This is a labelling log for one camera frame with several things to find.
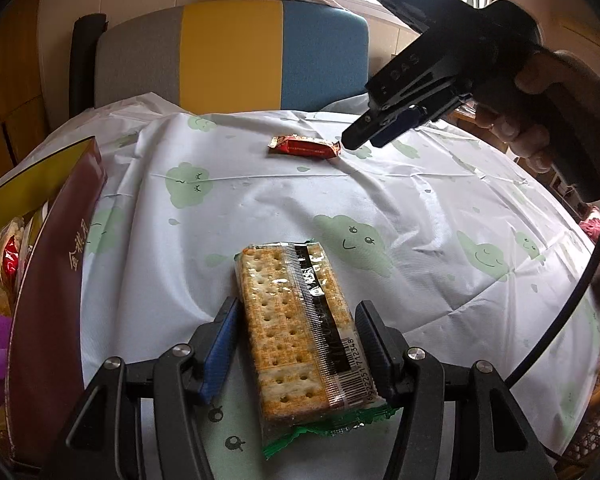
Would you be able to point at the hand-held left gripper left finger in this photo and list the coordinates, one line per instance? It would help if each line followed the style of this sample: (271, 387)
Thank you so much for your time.
(220, 345)

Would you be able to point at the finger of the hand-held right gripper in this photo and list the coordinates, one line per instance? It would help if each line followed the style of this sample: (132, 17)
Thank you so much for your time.
(397, 125)
(362, 130)

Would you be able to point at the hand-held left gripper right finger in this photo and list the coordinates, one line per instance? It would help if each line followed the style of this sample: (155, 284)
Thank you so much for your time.
(375, 345)

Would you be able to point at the small red foil snack packet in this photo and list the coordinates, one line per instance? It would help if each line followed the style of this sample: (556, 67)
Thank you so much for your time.
(305, 146)

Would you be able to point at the cracker packet green black wrapper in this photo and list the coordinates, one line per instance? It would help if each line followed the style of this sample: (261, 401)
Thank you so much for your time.
(290, 325)

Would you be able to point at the red gift box gold interior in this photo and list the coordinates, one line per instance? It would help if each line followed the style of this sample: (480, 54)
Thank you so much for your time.
(50, 285)

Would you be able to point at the small red white snack packet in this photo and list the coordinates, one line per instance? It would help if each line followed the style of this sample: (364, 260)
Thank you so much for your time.
(11, 260)

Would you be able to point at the person's right hand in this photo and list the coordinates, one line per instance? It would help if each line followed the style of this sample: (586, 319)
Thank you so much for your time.
(530, 145)

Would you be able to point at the white green cloud tablecloth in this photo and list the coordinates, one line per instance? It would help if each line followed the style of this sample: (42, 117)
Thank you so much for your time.
(280, 200)

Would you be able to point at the grey yellow blue headboard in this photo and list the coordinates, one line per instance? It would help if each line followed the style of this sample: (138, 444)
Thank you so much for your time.
(230, 55)

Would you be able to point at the pink towel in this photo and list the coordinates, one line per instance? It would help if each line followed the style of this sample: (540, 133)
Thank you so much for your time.
(592, 225)

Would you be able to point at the black rolled mat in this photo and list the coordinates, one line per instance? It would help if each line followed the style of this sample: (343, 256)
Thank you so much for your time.
(87, 60)

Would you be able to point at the wooden wardrobe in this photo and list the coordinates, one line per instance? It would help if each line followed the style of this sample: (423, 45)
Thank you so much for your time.
(15, 85)

